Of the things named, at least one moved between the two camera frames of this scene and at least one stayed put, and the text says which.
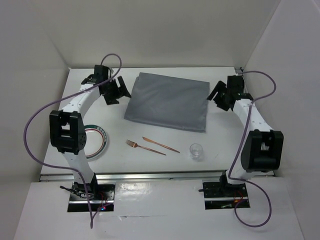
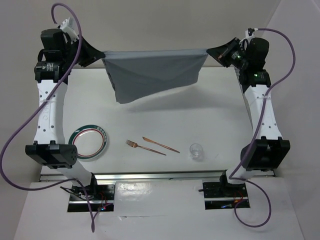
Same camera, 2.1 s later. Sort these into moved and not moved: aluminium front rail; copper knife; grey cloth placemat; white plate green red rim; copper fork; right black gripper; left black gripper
Moved: right black gripper; grey cloth placemat; left black gripper
Not moved: copper fork; aluminium front rail; copper knife; white plate green red rim
